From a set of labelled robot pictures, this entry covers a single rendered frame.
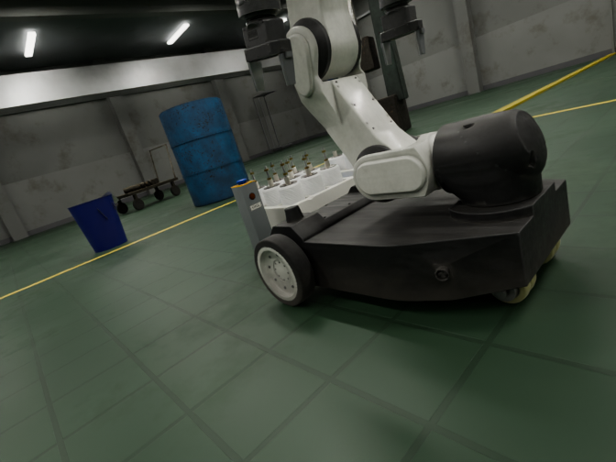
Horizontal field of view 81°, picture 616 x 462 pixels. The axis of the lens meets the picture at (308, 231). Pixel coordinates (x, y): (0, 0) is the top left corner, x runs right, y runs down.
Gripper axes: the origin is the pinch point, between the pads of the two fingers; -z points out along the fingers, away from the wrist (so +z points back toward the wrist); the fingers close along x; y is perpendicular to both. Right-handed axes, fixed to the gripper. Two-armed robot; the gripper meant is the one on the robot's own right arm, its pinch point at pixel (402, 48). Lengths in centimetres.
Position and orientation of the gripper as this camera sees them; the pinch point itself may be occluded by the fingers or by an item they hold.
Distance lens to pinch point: 115.8
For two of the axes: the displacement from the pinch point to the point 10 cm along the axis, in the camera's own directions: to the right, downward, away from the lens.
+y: -6.9, 4.0, -6.0
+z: -2.5, -9.1, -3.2
